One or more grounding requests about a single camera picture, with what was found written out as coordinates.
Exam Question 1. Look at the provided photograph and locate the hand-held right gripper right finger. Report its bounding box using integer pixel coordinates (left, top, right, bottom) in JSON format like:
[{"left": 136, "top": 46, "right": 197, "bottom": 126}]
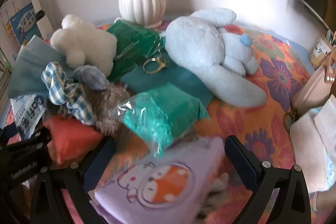
[{"left": 225, "top": 135, "right": 311, "bottom": 224}]

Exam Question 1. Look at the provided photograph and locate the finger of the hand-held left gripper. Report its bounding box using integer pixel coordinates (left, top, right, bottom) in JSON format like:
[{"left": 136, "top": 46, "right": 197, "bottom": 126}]
[{"left": 0, "top": 128, "right": 51, "bottom": 189}]

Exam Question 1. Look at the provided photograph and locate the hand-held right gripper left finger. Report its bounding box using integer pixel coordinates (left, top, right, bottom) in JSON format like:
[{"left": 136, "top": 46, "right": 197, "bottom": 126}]
[{"left": 29, "top": 136, "right": 116, "bottom": 224}]

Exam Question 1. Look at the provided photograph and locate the red soft packet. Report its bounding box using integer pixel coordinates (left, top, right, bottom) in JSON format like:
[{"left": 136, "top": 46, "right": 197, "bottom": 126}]
[{"left": 42, "top": 118, "right": 104, "bottom": 164}]

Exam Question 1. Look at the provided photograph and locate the white wet wipes packet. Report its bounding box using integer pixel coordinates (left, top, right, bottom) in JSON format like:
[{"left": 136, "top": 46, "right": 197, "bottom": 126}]
[{"left": 10, "top": 94, "right": 49, "bottom": 139}]

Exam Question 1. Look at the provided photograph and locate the mint green plastic-wrapped packet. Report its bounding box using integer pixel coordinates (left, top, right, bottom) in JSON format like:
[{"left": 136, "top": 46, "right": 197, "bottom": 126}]
[{"left": 117, "top": 82, "right": 210, "bottom": 159}]

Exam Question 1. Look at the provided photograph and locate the light blue packet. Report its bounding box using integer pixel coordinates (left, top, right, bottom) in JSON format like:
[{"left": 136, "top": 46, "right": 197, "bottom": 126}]
[{"left": 121, "top": 64, "right": 214, "bottom": 106}]

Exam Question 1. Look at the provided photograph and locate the light blue plush bunny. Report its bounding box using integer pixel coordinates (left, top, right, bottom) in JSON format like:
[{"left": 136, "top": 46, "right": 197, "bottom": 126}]
[{"left": 165, "top": 7, "right": 268, "bottom": 108}]

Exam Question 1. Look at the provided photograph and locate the brown fluffy plush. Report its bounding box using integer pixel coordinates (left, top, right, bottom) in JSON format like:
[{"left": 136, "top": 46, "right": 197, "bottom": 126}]
[{"left": 94, "top": 84, "right": 132, "bottom": 135}]

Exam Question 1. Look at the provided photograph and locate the white folded towel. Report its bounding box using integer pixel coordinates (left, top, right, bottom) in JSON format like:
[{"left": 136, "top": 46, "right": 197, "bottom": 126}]
[{"left": 290, "top": 112, "right": 332, "bottom": 192}]

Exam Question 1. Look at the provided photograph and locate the blue gingham scrunchie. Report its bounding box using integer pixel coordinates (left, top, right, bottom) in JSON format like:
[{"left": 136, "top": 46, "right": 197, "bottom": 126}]
[{"left": 41, "top": 61, "right": 109, "bottom": 126}]

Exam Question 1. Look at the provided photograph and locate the light blue tulle cloth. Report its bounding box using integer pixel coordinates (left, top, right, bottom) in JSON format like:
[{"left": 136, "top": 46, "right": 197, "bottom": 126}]
[{"left": 7, "top": 35, "right": 69, "bottom": 100}]

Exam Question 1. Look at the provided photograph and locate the gold keyring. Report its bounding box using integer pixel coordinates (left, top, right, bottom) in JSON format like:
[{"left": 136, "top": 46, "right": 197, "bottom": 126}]
[{"left": 143, "top": 38, "right": 168, "bottom": 75}]

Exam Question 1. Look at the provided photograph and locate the blue round table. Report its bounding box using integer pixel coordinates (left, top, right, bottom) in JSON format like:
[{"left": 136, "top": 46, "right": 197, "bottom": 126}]
[{"left": 287, "top": 39, "right": 315, "bottom": 69}]

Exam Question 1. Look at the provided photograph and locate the white fluffy plush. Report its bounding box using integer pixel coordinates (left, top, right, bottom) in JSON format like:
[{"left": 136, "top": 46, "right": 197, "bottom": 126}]
[{"left": 50, "top": 14, "right": 118, "bottom": 68}]

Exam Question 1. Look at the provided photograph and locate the dark green packet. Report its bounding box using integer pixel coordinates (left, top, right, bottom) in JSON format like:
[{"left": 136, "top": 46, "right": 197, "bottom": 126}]
[{"left": 106, "top": 20, "right": 162, "bottom": 83}]

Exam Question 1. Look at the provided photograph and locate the blue cover book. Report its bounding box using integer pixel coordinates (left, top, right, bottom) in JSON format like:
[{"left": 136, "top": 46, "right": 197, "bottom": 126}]
[{"left": 7, "top": 2, "right": 40, "bottom": 46}]

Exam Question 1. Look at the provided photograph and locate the pink pouch with strap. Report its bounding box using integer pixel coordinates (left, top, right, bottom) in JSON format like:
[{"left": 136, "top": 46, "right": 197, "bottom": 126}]
[{"left": 285, "top": 52, "right": 336, "bottom": 122}]

